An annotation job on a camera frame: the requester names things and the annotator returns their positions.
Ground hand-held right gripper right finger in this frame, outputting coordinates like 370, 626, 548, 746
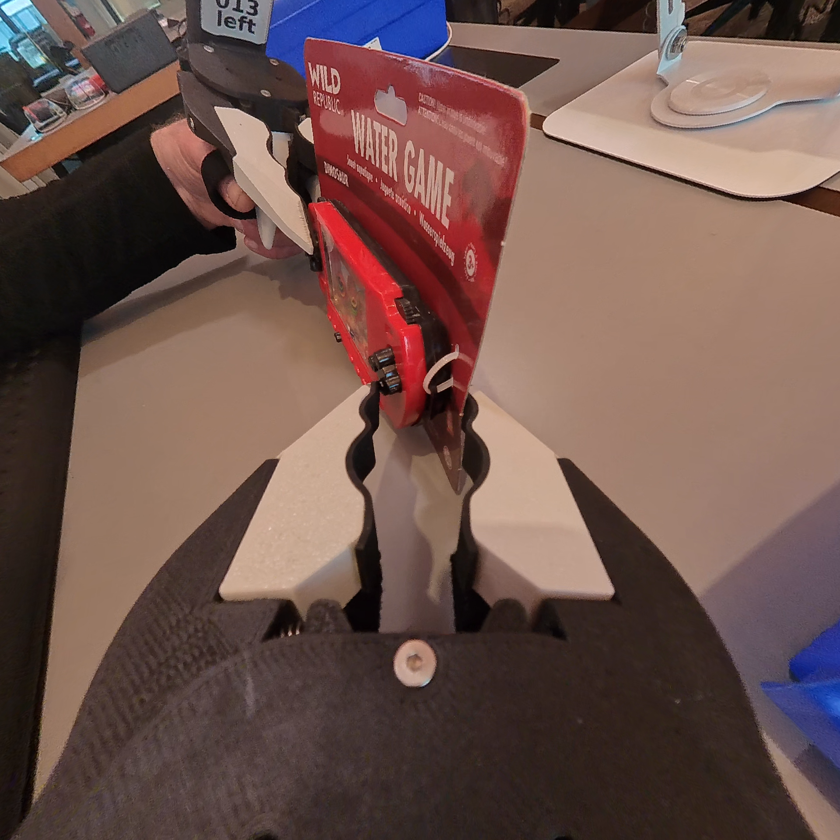
453, 390, 616, 634

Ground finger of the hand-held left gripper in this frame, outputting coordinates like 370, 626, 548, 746
213, 106, 317, 257
272, 117, 317, 201

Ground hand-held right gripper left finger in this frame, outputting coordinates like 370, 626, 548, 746
218, 384, 385, 634

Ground red handheld toy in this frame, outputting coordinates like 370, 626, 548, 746
303, 38, 530, 496

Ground person's left forearm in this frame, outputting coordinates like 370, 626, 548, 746
0, 125, 238, 360

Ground person's left hand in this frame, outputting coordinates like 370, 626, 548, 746
150, 121, 307, 261

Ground black storage crate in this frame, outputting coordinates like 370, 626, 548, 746
80, 10, 181, 95

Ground blue bin with tag sticker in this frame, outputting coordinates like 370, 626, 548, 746
266, 0, 450, 64

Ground black desk mat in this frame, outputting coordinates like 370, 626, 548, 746
436, 42, 561, 91

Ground blue plastic bin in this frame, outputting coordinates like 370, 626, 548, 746
760, 620, 840, 770

